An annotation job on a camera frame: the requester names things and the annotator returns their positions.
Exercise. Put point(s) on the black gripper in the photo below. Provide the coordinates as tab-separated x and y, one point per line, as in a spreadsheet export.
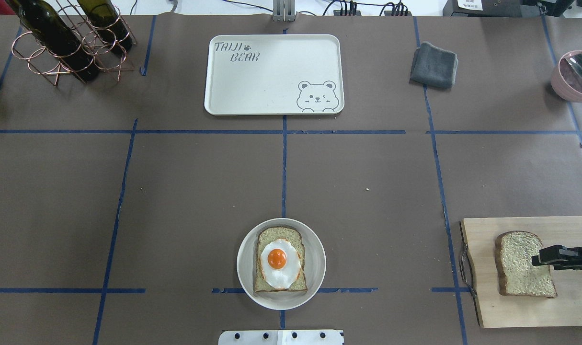
566	255

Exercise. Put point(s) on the brown bread slice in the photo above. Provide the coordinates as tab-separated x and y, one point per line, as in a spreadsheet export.
516	274

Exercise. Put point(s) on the cream bear serving tray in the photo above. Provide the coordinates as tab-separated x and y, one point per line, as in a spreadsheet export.
281	74

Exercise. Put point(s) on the wooden cutting board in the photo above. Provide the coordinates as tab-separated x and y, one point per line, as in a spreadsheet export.
498	311

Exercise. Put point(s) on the pink bowl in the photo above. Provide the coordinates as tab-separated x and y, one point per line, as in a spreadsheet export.
564	82

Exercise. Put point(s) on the folded grey cloth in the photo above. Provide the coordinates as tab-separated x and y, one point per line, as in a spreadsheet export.
434	66

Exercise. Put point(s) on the white round plate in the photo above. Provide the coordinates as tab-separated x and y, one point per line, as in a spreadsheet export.
315	266

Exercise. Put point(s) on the black computer box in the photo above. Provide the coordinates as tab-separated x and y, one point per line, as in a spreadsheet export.
489	8

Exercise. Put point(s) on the fried egg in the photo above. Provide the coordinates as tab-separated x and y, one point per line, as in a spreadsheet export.
280	264

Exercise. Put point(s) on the bread slice on plate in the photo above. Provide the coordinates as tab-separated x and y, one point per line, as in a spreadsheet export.
265	237

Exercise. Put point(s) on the dark green wine bottle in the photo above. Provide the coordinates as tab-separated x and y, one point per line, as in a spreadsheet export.
50	30

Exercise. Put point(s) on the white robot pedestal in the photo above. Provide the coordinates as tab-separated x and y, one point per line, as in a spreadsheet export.
282	337

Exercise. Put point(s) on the aluminium frame post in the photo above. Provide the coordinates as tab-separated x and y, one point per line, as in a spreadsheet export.
284	11

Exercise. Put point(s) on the copper wire bottle rack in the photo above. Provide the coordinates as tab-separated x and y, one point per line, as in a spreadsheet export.
44	63

